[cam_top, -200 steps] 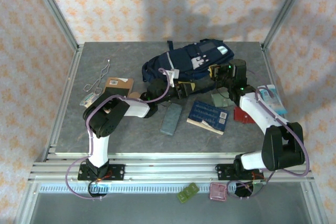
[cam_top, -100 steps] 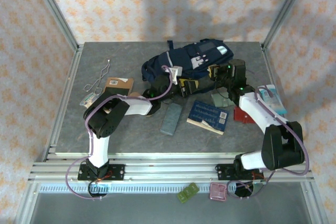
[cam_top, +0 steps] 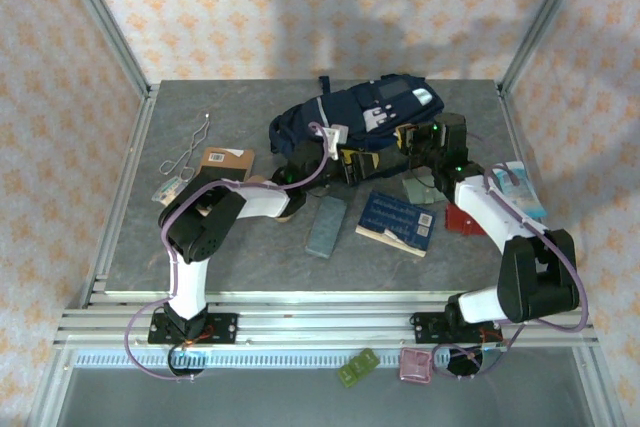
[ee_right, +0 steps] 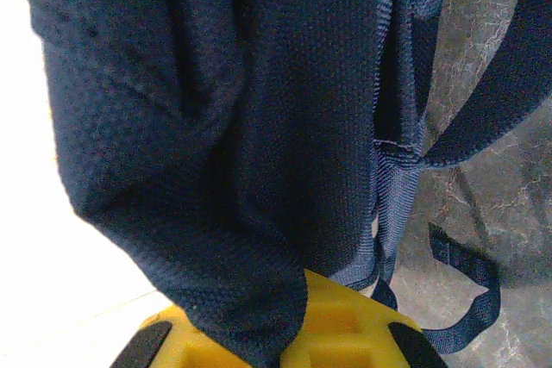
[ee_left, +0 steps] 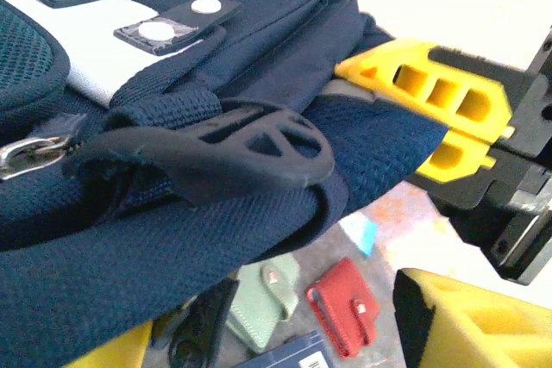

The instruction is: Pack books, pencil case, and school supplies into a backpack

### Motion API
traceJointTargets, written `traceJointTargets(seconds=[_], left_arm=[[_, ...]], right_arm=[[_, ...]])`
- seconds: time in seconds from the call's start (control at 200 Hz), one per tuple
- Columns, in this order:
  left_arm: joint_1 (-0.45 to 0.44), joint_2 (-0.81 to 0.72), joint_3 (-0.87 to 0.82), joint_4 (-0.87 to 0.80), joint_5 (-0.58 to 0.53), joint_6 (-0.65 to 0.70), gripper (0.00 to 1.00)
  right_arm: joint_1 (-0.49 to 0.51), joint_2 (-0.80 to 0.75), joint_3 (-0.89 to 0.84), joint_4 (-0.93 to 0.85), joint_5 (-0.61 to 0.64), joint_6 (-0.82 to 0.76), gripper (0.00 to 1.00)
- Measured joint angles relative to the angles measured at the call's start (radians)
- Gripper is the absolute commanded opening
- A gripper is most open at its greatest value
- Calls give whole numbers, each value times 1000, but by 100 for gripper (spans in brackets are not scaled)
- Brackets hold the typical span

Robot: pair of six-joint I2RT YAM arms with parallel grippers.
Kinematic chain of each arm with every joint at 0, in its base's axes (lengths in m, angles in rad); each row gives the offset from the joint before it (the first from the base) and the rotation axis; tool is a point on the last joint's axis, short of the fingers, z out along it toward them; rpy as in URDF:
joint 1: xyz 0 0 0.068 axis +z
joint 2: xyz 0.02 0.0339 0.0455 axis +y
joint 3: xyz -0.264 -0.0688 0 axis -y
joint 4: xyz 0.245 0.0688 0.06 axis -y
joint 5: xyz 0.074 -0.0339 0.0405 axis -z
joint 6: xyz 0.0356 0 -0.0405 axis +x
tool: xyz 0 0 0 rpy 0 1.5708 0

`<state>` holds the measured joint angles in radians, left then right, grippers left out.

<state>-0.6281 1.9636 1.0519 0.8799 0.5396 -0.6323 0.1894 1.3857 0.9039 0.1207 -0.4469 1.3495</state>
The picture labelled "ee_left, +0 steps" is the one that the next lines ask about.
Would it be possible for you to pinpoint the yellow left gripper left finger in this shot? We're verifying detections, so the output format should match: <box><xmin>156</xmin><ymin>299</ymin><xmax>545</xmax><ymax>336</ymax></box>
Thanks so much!
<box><xmin>72</xmin><ymin>319</ymin><xmax>155</xmax><ymax>368</ymax></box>

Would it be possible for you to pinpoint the navy blue backpack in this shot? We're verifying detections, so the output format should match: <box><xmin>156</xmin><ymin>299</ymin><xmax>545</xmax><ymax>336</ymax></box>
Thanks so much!
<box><xmin>0</xmin><ymin>0</ymin><xmax>449</xmax><ymax>368</ymax></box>

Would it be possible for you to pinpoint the blue and white tissue pack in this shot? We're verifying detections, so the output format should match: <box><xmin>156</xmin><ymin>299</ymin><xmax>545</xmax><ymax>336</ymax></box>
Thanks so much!
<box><xmin>340</xmin><ymin>215</ymin><xmax>379</xmax><ymax>257</ymax></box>

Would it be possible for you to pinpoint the navy blue book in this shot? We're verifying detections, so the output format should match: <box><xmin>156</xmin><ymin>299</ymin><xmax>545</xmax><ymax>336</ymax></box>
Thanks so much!
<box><xmin>248</xmin><ymin>331</ymin><xmax>333</xmax><ymax>368</ymax></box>

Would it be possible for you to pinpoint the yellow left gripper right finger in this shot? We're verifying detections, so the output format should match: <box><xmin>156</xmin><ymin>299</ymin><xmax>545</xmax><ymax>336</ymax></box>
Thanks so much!
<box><xmin>394</xmin><ymin>267</ymin><xmax>552</xmax><ymax>368</ymax></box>

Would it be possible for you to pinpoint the green leather card case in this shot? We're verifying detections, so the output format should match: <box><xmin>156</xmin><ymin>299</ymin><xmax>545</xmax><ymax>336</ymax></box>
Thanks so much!
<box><xmin>226</xmin><ymin>253</ymin><xmax>301</xmax><ymax>354</ymax></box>

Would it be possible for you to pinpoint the red leather card case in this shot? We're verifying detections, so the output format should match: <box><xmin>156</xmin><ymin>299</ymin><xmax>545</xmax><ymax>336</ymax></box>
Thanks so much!
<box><xmin>305</xmin><ymin>257</ymin><xmax>381</xmax><ymax>359</ymax></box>

